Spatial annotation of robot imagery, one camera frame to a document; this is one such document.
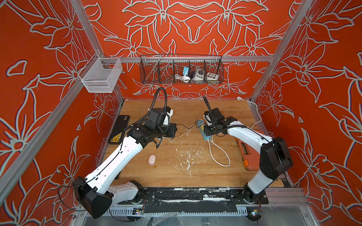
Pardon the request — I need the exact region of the white round socket adapter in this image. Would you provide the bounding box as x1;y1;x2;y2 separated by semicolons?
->
193;68;205;82

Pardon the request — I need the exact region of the black flat tool case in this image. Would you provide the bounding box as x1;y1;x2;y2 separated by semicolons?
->
107;115;130;145

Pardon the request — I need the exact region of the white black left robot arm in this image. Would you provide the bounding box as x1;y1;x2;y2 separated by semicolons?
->
71;87;177;219

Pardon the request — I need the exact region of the blue white charger in basket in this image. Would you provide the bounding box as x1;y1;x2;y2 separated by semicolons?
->
183;67;189;77

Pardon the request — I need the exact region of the pink earbuds case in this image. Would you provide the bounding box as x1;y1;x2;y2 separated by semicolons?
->
148;154;156;165

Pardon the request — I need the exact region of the blue power strip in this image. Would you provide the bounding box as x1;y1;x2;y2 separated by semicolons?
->
196;119;212;141

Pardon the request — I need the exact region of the black wire wall basket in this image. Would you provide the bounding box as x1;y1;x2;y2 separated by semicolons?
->
140;54;224;85

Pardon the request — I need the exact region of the red plastic toolbox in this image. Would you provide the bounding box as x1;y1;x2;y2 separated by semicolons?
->
234;128;272;171

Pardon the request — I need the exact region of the white power strip cord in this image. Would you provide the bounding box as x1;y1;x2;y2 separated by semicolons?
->
208;97;262;167

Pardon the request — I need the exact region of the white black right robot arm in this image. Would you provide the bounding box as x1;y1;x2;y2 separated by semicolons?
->
203;97;293;202

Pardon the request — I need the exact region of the white cube socket adapter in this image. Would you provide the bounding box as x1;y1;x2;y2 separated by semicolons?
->
206;73;219;84

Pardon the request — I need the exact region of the white mesh wall basket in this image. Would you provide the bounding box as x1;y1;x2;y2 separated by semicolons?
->
79;58;123;93

